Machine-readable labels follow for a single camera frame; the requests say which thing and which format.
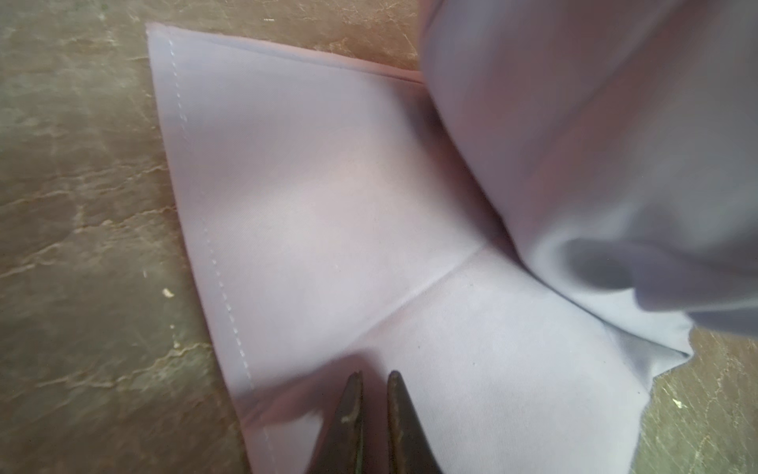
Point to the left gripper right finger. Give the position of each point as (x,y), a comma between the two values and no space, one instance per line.
(409,450)

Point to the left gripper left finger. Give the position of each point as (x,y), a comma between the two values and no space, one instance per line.
(342,446)

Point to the lavender skirt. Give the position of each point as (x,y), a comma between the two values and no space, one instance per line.
(506,246)

